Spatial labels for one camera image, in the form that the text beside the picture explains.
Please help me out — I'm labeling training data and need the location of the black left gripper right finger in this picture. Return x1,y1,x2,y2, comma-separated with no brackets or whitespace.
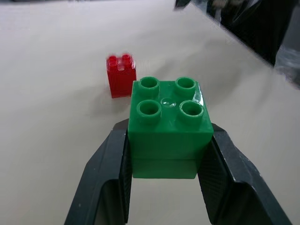
197,122,293,225

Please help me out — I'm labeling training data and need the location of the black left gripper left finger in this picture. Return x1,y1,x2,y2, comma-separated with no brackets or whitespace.
64,118,132,225

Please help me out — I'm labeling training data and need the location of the green studded building block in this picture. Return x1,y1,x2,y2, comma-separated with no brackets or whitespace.
127,76,214,180

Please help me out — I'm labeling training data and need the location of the red studded building block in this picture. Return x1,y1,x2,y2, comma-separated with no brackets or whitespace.
105,53,138,99

